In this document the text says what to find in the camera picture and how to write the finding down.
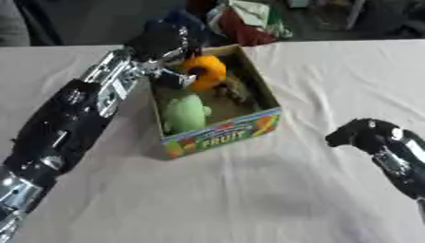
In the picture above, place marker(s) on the brown soft toy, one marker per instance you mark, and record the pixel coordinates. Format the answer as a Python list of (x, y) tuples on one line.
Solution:
[(235, 87)]

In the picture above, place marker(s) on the printed cardboard box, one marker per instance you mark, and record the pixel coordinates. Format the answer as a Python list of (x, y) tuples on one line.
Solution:
[(216, 104)]

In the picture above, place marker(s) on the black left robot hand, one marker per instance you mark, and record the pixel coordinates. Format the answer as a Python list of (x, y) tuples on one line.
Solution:
[(160, 39)]

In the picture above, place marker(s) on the orange soft toy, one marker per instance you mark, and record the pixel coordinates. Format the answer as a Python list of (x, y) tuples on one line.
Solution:
[(206, 72)]

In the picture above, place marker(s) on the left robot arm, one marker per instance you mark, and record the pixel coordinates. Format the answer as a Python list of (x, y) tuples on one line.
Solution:
[(66, 126)]

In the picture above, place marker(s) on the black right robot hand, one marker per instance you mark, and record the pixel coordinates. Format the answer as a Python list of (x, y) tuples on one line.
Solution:
[(359, 133)]

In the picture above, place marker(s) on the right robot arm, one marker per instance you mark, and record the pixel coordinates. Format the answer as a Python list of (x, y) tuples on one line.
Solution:
[(404, 161)]

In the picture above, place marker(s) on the pale green soft toy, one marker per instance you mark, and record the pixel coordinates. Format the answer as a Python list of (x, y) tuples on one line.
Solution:
[(185, 114)]

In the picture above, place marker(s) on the person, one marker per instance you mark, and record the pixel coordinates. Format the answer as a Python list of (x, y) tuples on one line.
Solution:
[(14, 22)]

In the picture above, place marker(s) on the red and white bag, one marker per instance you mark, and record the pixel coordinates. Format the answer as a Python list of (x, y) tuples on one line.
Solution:
[(249, 20)]

